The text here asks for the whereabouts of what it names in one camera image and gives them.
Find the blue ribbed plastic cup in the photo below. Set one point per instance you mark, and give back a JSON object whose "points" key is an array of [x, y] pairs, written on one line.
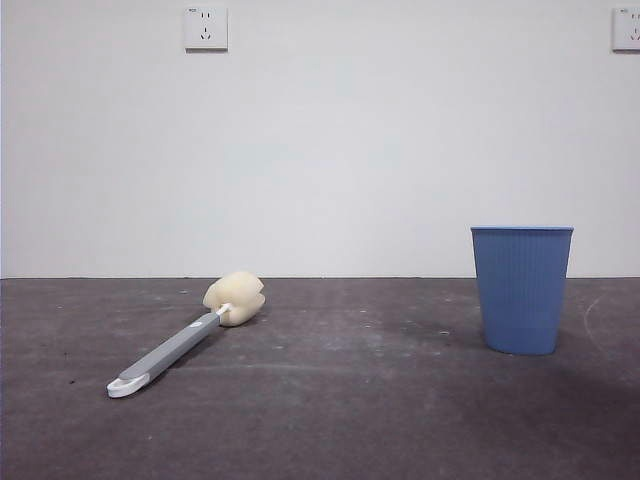
{"points": [[522, 295]]}

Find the white wall power socket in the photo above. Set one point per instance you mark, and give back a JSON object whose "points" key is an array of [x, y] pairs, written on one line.
{"points": [[627, 30], [206, 29]]}

